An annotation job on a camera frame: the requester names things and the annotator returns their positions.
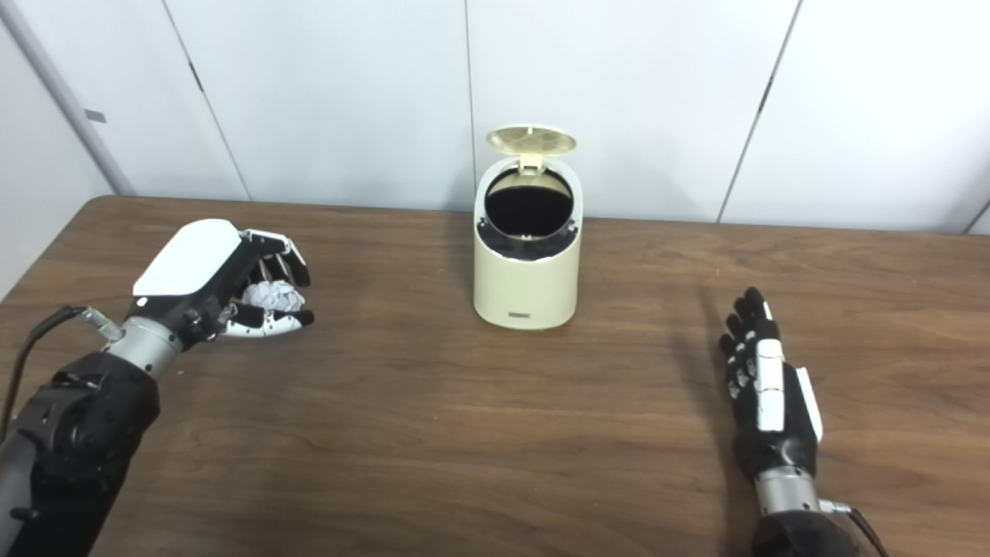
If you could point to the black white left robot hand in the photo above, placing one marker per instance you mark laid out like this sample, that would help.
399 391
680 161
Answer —
193 263

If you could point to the gray wall corner post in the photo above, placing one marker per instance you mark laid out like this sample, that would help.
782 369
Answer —
69 108

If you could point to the round cream bin lid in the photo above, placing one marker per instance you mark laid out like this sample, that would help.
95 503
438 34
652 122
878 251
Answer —
531 139

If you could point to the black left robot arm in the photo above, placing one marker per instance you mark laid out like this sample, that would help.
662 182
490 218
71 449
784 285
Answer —
77 433

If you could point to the white paper ball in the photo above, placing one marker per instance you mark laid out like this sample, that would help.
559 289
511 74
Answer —
271 294

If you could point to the cream-colored cylindrical bin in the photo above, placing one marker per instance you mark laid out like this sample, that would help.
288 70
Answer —
526 278

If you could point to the small gray wall label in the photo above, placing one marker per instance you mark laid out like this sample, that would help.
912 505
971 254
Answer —
94 116

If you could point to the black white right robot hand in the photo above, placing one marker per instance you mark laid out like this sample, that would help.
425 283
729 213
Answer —
769 394

